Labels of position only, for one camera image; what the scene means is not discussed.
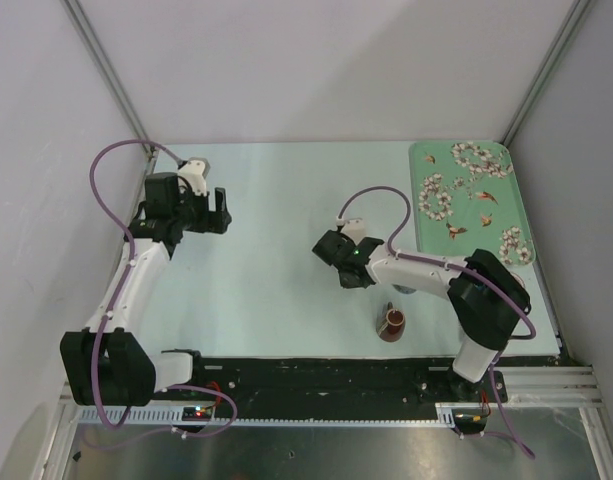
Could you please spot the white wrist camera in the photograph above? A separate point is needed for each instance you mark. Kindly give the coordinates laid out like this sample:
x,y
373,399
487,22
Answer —
x,y
194,173
353,228

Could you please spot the aluminium frame post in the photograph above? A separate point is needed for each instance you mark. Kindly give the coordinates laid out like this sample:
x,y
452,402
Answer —
x,y
561,44
104,65

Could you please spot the grey mug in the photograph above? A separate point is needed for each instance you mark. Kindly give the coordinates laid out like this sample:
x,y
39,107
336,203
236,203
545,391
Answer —
x,y
404,290

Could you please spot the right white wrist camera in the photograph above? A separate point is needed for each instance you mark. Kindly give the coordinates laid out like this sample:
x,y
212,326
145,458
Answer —
x,y
353,228

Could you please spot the green floral tray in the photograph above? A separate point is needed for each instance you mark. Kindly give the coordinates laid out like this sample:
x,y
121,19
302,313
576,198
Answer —
x,y
467,197

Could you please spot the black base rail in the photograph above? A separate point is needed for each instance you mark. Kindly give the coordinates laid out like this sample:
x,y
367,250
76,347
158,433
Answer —
x,y
369,388

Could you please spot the aluminium base profile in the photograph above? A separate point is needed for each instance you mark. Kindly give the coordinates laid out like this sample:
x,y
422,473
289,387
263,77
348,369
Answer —
x,y
552,384

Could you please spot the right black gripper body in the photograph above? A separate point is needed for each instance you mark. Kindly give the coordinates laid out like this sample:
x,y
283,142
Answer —
x,y
348,284

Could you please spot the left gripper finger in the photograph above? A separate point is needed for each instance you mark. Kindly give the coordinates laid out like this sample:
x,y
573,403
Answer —
x,y
220,200
218,222

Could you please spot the right aluminium frame post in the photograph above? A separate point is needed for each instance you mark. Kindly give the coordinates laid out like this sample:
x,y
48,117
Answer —
x,y
561,44

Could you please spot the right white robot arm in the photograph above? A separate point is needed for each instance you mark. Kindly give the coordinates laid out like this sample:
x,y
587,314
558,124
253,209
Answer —
x,y
487,299

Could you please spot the dark red mug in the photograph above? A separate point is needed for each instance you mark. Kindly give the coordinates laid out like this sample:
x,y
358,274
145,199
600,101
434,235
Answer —
x,y
391,324

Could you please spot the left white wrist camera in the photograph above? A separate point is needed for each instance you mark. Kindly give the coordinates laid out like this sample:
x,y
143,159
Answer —
x,y
194,173

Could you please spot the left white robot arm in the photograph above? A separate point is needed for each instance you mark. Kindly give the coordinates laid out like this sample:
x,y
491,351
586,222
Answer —
x,y
104,362

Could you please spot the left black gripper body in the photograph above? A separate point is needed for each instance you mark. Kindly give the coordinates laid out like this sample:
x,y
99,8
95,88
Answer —
x,y
193,211

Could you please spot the slotted cable duct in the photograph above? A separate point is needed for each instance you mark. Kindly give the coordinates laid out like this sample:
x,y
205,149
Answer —
x,y
195,415

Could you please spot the left aluminium frame post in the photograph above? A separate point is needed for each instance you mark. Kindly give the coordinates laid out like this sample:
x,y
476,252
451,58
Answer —
x,y
104,65

